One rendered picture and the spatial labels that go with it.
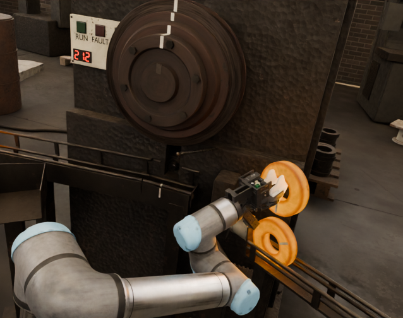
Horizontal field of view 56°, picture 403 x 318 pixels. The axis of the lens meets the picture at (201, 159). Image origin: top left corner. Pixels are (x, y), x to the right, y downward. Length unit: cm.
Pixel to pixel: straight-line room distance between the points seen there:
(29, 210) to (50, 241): 74
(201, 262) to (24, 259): 41
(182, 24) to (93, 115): 59
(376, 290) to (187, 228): 163
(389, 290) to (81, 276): 197
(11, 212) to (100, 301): 87
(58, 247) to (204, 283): 30
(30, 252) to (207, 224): 39
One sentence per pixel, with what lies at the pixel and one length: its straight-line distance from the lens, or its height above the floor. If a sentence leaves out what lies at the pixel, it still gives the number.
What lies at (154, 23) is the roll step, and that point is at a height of 128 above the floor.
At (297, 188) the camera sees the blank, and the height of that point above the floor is 94.
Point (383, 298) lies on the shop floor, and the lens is 234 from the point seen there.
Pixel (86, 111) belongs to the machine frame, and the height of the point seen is 87.
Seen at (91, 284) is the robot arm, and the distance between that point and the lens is 68.
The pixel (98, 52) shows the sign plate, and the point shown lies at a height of 112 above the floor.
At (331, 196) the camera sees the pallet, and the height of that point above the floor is 2.
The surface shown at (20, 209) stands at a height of 60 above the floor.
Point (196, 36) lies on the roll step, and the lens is 116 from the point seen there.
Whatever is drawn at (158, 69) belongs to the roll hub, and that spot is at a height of 116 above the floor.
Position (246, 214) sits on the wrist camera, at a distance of 99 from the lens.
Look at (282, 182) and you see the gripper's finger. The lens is 104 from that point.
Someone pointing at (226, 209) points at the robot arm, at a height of 92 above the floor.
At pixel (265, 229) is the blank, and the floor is 74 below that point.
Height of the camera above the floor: 141
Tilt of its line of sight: 26 degrees down
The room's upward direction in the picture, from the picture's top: 7 degrees clockwise
